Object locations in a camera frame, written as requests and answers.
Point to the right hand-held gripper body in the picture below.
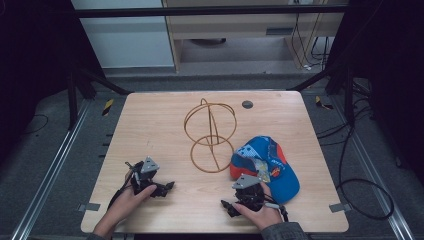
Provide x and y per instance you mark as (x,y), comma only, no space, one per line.
(249,190)

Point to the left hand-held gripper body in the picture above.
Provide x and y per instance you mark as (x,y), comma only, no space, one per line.
(149,165)

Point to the blue and red cap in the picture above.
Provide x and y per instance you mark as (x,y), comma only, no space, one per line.
(270,160)

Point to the person's right hand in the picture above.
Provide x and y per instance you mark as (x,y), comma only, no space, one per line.
(262,216)

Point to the person's left hand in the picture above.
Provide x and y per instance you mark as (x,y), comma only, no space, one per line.
(124,203)

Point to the grey tape piece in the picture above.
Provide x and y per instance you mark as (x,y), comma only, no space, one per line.
(340,207)
(89,207)

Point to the yellow black tape marker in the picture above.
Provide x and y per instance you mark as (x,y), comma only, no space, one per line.
(107,107)
(322,103)

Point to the black metal stand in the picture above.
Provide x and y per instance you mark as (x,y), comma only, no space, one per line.
(348,96)
(74,100)

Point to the white cabinet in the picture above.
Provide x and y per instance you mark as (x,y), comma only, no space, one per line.
(126,40)

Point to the light wooden desk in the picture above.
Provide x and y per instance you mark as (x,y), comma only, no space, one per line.
(233,25)

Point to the aluminium floor rail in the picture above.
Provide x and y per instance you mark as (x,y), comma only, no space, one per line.
(376,180)
(50,176)

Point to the black horizontal frame bar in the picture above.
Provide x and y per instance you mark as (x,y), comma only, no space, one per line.
(200,11)

